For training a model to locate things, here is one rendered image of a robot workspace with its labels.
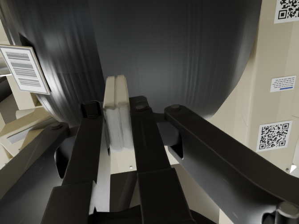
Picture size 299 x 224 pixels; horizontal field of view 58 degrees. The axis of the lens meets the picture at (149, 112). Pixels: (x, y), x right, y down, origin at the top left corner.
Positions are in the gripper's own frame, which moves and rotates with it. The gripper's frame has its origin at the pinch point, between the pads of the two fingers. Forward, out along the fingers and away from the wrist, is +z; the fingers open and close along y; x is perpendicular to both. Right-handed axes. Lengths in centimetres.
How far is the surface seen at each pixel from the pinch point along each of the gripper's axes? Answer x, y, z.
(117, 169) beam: -46, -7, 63
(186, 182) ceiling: -208, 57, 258
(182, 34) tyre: 3.2, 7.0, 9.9
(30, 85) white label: -0.6, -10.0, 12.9
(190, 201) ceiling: -212, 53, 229
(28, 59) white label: 2.5, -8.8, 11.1
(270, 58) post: -5.9, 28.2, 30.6
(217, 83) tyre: -3.5, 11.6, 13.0
